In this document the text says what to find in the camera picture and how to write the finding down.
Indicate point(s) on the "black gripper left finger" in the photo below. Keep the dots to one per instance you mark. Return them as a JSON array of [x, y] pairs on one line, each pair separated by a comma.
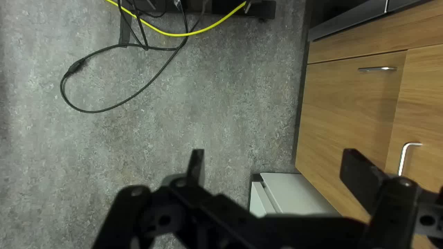
[[195, 166]]

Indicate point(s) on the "white side-by-side refrigerator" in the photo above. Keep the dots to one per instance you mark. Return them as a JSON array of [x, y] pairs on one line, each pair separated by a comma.
[[291, 194]]

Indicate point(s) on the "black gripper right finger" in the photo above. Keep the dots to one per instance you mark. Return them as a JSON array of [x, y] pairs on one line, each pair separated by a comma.
[[361, 173]]

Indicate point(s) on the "wooden cabinet door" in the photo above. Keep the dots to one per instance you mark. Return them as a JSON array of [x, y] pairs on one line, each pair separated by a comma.
[[337, 119]]

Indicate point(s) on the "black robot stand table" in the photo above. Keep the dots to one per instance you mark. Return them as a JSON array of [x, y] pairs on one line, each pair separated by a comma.
[[265, 9]]

